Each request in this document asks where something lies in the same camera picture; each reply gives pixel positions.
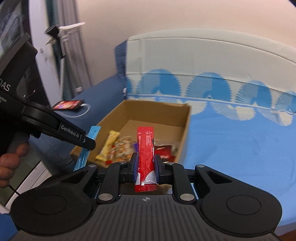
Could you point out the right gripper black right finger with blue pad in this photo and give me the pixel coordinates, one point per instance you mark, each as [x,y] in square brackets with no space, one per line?
[175,175]

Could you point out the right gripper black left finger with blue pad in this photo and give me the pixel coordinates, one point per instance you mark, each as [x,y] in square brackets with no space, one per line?
[113,177]

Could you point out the red stick sachet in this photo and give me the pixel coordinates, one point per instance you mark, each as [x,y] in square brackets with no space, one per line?
[146,177]

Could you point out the red coffee pouch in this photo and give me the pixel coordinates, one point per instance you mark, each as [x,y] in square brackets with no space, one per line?
[167,153]

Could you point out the clear bag of coated peanuts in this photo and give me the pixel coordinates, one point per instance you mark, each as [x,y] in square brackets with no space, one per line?
[121,150]

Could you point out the yellow gold snack bar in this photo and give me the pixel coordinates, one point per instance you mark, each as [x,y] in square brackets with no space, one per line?
[103,155]

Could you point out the purple chocolate bar wrapper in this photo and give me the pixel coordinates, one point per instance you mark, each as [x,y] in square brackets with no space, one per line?
[135,146]

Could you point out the light blue stick sachet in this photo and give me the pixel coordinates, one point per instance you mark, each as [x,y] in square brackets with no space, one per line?
[84,154]

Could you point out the person's left hand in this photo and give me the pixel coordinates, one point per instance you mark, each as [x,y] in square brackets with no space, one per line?
[10,162]

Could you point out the black smartphone lit screen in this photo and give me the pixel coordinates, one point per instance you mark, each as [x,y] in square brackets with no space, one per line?
[68,105]

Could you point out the open brown cardboard box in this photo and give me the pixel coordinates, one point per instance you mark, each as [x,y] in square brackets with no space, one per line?
[170,122]

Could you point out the blue fabric sofa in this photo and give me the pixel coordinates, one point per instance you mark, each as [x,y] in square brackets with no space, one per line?
[100,99]

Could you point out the white black phone holder stand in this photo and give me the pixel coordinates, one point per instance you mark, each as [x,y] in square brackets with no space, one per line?
[60,34]

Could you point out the blue white fan-pattern sheet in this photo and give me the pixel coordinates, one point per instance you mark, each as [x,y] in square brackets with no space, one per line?
[241,89]

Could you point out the grey curtain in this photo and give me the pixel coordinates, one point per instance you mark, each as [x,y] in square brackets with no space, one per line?
[73,73]

